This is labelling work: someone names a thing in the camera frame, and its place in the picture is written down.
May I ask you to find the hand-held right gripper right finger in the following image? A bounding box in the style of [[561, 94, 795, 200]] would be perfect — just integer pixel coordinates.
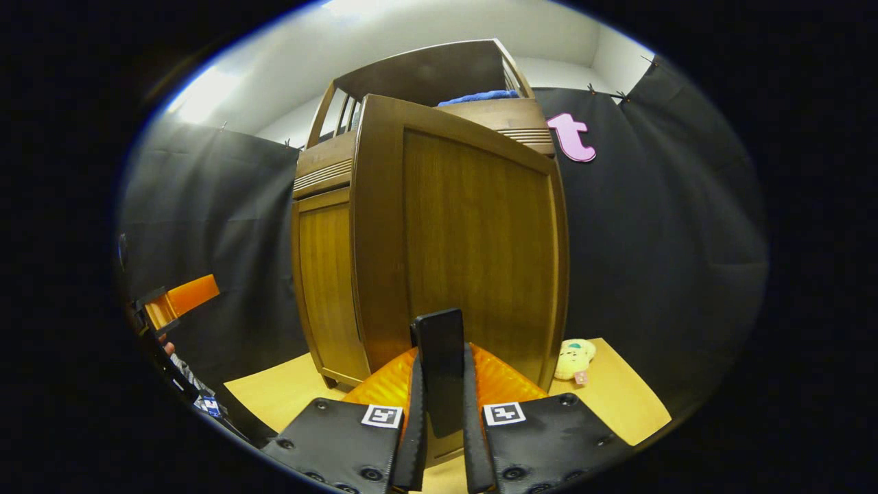
[[463, 343, 632, 494]]

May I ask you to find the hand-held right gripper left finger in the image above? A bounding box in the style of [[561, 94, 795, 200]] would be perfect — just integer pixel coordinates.
[[263, 346, 427, 493]]

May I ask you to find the wooden shoe cabinet door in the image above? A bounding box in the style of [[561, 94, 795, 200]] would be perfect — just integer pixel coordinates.
[[350, 94, 570, 469], [293, 187, 371, 388]]

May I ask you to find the wooden double-door shoe cabinet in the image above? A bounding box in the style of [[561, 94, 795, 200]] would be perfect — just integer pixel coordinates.
[[292, 39, 570, 392]]

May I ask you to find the pale yellow plush toy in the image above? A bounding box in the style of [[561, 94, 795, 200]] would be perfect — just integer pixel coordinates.
[[554, 338, 597, 386]]

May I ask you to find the ceiling light panel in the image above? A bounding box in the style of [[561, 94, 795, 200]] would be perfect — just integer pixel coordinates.
[[168, 65, 241, 124]]

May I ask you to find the black backdrop cloth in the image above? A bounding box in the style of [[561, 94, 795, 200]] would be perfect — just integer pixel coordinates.
[[120, 55, 769, 447]]

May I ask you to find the blue folded towel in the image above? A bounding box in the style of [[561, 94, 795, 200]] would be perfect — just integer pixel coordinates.
[[438, 90, 520, 107]]

